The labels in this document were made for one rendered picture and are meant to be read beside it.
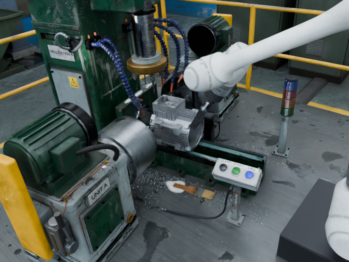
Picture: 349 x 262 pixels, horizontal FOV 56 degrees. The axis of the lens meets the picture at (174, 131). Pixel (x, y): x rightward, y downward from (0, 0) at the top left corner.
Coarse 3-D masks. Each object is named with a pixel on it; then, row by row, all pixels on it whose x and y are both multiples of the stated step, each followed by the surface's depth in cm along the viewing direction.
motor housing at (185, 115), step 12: (156, 120) 154; (180, 120) 149; (192, 120) 147; (204, 120) 159; (156, 132) 155; (168, 132) 151; (180, 132) 147; (192, 132) 162; (168, 144) 160; (180, 144) 150; (192, 144) 158
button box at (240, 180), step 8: (224, 160) 123; (216, 168) 123; (232, 168) 121; (240, 168) 120; (248, 168) 119; (256, 168) 118; (216, 176) 123; (224, 176) 120; (232, 176) 119; (240, 176) 118; (256, 176) 117; (240, 184) 119; (248, 184) 116; (256, 184) 115
